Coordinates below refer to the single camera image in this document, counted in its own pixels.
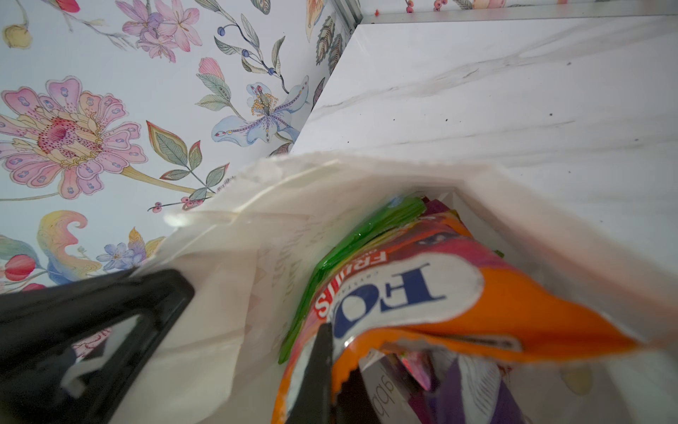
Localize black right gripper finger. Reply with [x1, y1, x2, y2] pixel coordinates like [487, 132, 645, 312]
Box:
[284, 322, 382, 424]

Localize orange Fox's fruits candy bag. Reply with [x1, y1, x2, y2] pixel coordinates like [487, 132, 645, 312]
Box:
[272, 211, 640, 423]

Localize white paper gift bag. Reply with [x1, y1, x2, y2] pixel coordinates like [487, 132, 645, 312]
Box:
[113, 153, 677, 423]

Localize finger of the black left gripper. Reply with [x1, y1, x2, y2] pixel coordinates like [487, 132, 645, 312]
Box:
[1, 270, 195, 423]

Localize green Lay's chips bag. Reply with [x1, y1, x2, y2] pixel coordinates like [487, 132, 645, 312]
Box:
[278, 197, 428, 365]

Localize purple Fox's berries candy bag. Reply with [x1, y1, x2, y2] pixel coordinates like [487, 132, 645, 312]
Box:
[397, 351, 526, 423]

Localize magenta purple snack bag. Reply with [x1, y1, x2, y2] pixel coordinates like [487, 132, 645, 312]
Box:
[422, 197, 450, 217]

